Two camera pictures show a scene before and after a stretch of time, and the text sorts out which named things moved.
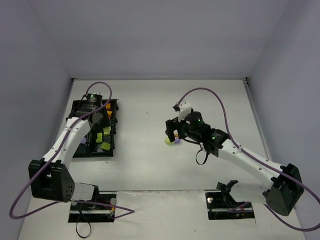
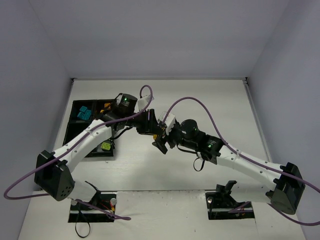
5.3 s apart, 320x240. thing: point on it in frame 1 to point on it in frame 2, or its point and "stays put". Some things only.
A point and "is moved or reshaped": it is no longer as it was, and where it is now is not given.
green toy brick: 105,146 stays put
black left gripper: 100,110 to 151,122
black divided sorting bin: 99,141 stays put
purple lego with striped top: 177,140 is moved or reshaped
